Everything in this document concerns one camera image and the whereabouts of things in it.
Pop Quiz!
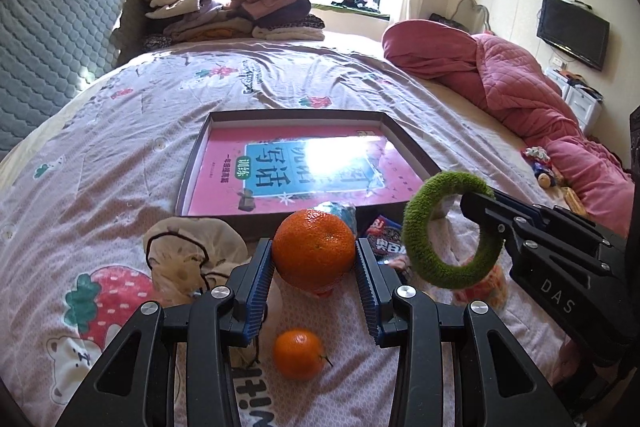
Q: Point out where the black wall television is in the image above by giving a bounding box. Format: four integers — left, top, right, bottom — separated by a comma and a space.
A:
537, 0, 610, 72

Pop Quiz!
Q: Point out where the shallow grey cardboard box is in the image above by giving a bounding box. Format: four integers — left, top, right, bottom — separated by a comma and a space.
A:
174, 107, 444, 239

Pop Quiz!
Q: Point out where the green fuzzy ring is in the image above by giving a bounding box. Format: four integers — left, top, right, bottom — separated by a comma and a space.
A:
401, 170, 506, 291

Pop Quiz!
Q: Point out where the small toy figure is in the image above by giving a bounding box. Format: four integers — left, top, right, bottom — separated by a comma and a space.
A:
521, 146, 565, 190

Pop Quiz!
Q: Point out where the pink quilted blanket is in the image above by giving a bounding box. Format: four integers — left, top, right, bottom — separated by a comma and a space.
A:
382, 20, 634, 237

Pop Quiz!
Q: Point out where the large orange mandarin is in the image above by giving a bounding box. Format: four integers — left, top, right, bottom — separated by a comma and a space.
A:
271, 209, 356, 296

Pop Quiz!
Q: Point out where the pile of folded clothes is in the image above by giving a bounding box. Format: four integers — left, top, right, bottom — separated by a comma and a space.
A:
143, 0, 326, 51

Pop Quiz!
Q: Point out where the blue white toy egg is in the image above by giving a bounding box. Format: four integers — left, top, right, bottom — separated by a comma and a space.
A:
314, 202, 358, 235

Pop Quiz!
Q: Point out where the patterned pink bed sheet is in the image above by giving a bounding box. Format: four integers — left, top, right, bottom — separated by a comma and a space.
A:
1, 34, 564, 426

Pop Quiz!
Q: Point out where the blue Oreo snack packet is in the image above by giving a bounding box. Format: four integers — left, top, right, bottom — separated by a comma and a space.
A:
366, 216, 407, 265

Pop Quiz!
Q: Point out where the red blue toy egg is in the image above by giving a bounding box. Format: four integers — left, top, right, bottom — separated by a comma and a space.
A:
452, 263, 508, 310

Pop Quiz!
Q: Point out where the white drawer cabinet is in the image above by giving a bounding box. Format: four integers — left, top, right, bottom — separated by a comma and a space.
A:
544, 67, 603, 135

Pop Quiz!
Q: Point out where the small orange mandarin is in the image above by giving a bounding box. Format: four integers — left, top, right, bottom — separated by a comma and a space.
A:
272, 329, 332, 381

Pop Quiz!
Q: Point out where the pink children's book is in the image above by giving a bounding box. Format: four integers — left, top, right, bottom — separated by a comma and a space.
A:
186, 124, 426, 217

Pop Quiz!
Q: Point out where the cream cloth with black trim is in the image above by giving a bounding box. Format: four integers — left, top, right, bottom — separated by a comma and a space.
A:
143, 217, 250, 308

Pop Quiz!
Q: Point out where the grey quilted headboard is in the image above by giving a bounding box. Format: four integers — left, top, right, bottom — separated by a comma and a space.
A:
0, 0, 145, 154

